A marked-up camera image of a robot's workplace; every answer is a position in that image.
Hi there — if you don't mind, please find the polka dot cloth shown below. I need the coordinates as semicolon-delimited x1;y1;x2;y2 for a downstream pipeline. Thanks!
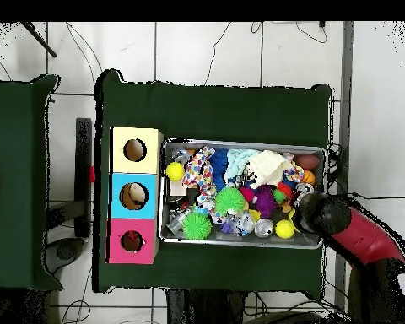
181;145;220;217

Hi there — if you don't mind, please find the cream knitted cloth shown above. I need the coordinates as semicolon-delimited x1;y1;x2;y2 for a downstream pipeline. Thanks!
247;149;293;189

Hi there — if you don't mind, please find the orange striped tiger plush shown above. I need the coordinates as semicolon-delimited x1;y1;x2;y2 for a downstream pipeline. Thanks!
122;230;143;249

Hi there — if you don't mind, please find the silver mesh bin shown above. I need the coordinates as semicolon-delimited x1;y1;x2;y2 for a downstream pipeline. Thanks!
157;138;328;250

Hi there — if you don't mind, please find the wooden box with three holes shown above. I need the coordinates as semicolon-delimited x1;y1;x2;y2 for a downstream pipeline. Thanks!
105;126;165;265

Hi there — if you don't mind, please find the blue spiky ball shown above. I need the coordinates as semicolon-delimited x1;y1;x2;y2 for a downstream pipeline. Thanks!
208;148;229;192

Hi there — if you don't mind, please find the large yellow ball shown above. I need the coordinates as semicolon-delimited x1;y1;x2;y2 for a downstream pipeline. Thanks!
165;161;186;182

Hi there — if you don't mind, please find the large green spiky ball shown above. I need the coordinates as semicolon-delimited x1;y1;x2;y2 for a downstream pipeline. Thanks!
182;212;213;241
214;186;246;217

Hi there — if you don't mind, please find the light teal knitted cloth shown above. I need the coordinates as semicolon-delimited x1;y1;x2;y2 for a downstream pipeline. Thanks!
222;148;257;185

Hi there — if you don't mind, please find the dark green tablecloth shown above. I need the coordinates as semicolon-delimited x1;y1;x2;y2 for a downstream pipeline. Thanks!
92;68;332;300

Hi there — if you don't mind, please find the small yellow ball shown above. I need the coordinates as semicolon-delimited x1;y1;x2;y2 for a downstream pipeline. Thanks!
275;219;295;240

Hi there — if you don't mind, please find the brown toy football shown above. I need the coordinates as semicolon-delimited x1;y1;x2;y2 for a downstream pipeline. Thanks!
294;154;321;171

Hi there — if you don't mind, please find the black stand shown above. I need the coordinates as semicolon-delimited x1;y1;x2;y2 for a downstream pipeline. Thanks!
74;117;93;237

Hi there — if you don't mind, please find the green-covered side table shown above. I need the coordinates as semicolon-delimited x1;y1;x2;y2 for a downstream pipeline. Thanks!
0;73;62;292

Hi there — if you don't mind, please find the black rod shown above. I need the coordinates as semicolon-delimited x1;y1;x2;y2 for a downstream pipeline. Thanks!
19;21;57;58

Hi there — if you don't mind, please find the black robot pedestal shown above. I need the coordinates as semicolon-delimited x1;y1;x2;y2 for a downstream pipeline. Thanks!
165;288;247;324

